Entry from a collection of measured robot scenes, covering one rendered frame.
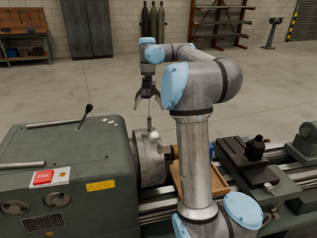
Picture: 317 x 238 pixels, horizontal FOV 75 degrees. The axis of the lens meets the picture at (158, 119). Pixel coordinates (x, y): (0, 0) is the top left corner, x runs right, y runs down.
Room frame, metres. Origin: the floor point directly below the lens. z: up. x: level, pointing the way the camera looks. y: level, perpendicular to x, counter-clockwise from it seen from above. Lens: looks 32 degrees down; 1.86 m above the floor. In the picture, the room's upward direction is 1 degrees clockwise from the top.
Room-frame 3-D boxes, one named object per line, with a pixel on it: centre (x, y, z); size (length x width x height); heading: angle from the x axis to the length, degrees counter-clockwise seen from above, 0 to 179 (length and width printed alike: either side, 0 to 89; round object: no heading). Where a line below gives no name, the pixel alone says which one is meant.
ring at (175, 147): (0.91, -0.10, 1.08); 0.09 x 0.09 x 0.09; 15
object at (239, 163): (0.95, -0.55, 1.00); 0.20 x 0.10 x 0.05; 105
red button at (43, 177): (0.54, 0.43, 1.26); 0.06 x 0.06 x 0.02; 15
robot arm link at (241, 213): (0.39, -0.25, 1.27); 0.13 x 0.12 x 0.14; 107
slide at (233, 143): (1.02, -0.56, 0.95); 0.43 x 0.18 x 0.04; 15
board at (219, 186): (0.95, -0.23, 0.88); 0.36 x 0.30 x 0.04; 15
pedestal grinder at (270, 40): (8.66, -4.35, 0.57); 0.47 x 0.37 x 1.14; 111
